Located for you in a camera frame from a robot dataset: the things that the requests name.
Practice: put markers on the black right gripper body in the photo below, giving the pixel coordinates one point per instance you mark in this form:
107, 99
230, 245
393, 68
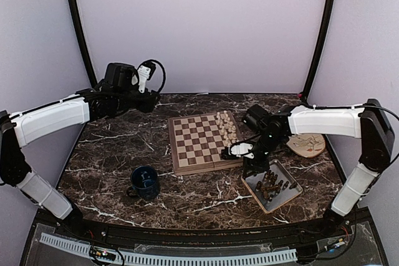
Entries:
267, 142

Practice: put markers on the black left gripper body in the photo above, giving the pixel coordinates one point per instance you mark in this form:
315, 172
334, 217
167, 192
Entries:
145, 106

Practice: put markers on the silver metal tray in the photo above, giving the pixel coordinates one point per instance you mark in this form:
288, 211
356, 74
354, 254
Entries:
283, 198

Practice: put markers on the wooden folding chess board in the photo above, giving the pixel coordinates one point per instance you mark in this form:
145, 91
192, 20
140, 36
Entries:
196, 144

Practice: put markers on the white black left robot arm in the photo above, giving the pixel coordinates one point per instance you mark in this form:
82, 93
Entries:
123, 88

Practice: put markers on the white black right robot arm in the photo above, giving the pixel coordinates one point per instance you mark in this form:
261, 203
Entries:
365, 126

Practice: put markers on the white chess pieces row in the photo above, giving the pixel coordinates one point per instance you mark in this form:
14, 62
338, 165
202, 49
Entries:
227, 127

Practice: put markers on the cream floral ceramic plate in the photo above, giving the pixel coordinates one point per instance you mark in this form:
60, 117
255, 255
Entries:
307, 145

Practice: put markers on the dark blue enamel mug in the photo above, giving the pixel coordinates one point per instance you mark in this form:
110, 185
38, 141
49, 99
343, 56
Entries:
144, 183

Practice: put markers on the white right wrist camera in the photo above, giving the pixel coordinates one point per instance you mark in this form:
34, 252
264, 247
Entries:
238, 150

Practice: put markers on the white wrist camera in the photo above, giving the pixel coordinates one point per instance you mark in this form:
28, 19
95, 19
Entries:
142, 75
238, 150

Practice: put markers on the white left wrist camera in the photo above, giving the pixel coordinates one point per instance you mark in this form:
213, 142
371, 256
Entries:
142, 75

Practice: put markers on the black left frame post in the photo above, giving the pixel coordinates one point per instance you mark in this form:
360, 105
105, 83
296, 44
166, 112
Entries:
79, 33

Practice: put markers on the black frame post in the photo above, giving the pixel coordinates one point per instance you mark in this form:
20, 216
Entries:
79, 33
319, 46

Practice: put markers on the white slotted cable duct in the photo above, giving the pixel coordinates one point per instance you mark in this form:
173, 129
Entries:
159, 255

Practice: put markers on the black right frame post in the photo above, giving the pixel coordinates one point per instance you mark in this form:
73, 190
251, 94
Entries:
319, 46

